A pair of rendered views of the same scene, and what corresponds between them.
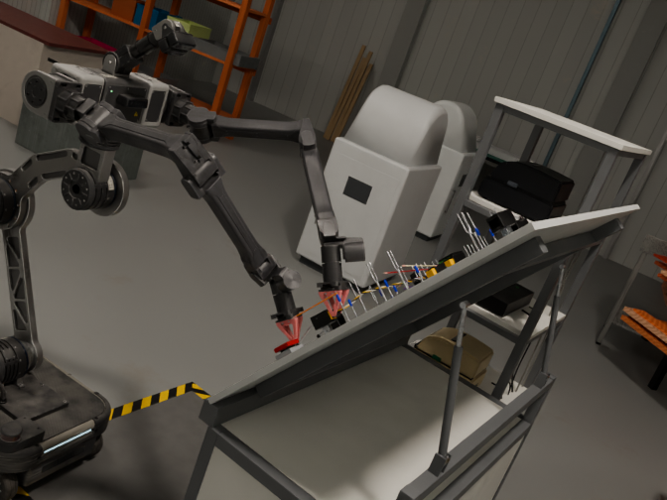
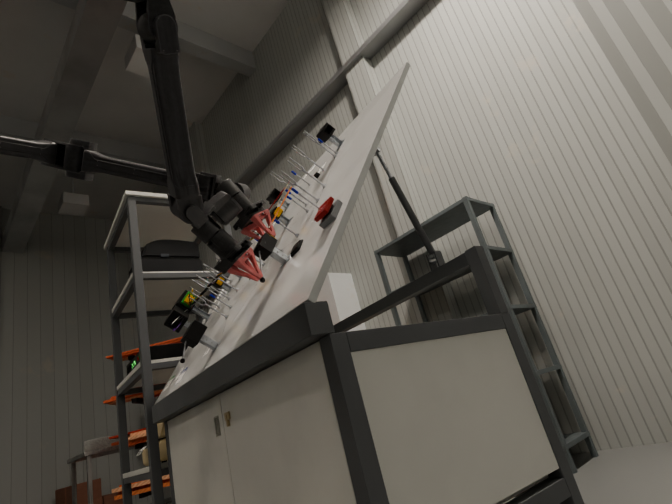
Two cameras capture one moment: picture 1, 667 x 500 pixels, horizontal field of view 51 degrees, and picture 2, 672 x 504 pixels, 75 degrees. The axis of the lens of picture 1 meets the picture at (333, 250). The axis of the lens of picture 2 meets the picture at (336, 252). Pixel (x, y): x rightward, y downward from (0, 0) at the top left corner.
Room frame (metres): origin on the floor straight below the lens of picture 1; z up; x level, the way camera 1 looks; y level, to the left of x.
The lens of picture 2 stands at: (1.31, 0.91, 0.65)
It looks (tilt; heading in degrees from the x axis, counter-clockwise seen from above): 20 degrees up; 292
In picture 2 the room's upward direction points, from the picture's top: 15 degrees counter-clockwise
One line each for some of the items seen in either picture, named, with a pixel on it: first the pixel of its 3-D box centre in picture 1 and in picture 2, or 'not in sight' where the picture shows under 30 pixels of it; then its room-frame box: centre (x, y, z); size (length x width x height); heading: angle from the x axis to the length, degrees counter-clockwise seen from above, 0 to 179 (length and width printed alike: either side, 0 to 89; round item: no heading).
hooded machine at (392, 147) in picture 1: (377, 187); not in sight; (5.61, -0.16, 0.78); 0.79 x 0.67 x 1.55; 157
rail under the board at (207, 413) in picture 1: (326, 365); (212, 382); (2.18, -0.11, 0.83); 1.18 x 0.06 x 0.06; 151
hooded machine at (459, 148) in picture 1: (436, 168); not in sight; (7.86, -0.77, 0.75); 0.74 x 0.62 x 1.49; 67
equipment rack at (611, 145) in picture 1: (486, 324); (184, 396); (2.90, -0.74, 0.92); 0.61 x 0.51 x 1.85; 151
